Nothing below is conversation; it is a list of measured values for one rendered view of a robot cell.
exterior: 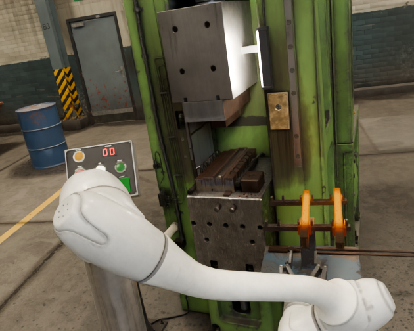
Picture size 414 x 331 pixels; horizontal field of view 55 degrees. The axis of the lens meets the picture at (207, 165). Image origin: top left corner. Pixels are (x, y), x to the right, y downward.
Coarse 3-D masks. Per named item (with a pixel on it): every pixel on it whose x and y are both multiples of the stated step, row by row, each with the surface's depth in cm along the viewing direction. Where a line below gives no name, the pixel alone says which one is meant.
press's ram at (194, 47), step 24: (168, 24) 170; (192, 24) 166; (216, 24) 162; (240, 24) 180; (168, 48) 174; (192, 48) 170; (216, 48) 166; (240, 48) 180; (168, 72) 178; (192, 72) 174; (216, 72) 170; (240, 72) 180; (192, 96) 178; (216, 96) 175
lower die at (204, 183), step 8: (224, 152) 227; (232, 152) 222; (248, 152) 217; (216, 160) 216; (224, 160) 211; (248, 160) 210; (208, 168) 206; (216, 168) 202; (232, 168) 198; (240, 168) 197; (200, 176) 197; (208, 176) 193; (224, 176) 190; (232, 176) 188; (200, 184) 194; (208, 184) 193; (216, 184) 191; (224, 184) 189; (232, 184) 188
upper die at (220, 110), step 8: (248, 88) 209; (240, 96) 196; (248, 96) 209; (184, 104) 182; (192, 104) 180; (200, 104) 178; (208, 104) 177; (216, 104) 176; (224, 104) 176; (232, 104) 185; (240, 104) 196; (184, 112) 183; (192, 112) 182; (200, 112) 180; (208, 112) 178; (216, 112) 177; (224, 112) 176; (232, 112) 186; (192, 120) 183; (200, 120) 181; (208, 120) 180; (216, 120) 178; (224, 120) 177
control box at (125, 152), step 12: (108, 144) 197; (120, 144) 197; (132, 144) 197; (72, 156) 196; (84, 156) 196; (96, 156) 196; (108, 156) 196; (120, 156) 195; (132, 156) 195; (72, 168) 195; (84, 168) 195; (96, 168) 194; (108, 168) 195; (132, 168) 194; (132, 180) 193; (132, 192) 192
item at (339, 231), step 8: (336, 192) 162; (336, 200) 156; (336, 208) 150; (336, 216) 144; (336, 224) 139; (336, 232) 133; (344, 232) 136; (336, 240) 129; (336, 248) 129; (344, 248) 128
